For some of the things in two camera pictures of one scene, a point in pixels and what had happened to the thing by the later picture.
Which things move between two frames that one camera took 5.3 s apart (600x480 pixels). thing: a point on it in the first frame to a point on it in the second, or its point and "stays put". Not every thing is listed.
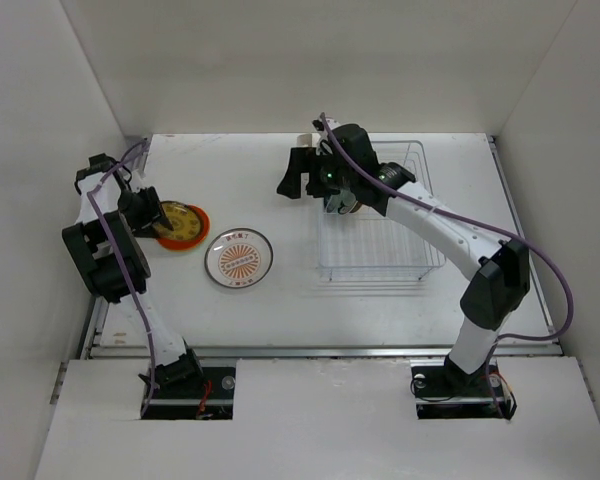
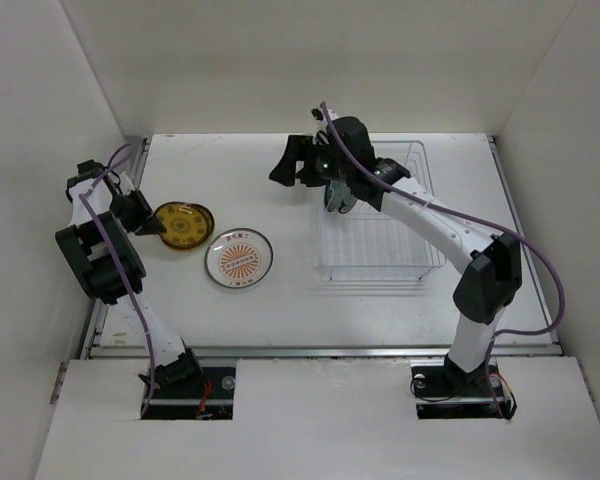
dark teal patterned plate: [333, 204] stays put
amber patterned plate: [183, 219] to [208, 217]
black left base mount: [186, 390] stays put
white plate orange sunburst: [238, 257] stays put
